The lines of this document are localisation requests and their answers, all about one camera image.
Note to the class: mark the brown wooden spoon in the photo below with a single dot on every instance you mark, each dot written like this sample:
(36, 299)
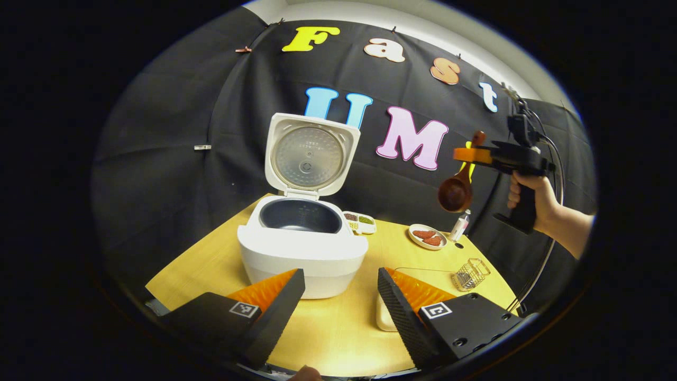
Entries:
(455, 193)

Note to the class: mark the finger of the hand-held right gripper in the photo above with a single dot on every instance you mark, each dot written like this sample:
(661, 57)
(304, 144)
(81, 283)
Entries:
(473, 154)

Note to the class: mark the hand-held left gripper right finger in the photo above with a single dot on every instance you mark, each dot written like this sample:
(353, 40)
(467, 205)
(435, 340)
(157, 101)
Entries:
(402, 317)

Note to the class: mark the white divided grain dish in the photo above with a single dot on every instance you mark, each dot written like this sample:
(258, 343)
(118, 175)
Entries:
(365, 219)

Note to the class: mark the white round plate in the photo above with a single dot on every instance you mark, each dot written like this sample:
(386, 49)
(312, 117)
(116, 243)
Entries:
(415, 241)

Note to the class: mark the white rice cooker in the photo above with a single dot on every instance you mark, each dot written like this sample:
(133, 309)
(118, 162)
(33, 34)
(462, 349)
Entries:
(301, 254)

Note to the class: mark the clear bottle pink label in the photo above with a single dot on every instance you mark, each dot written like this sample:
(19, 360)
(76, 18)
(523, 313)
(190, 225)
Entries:
(459, 227)

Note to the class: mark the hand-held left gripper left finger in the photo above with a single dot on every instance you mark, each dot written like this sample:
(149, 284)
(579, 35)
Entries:
(280, 312)

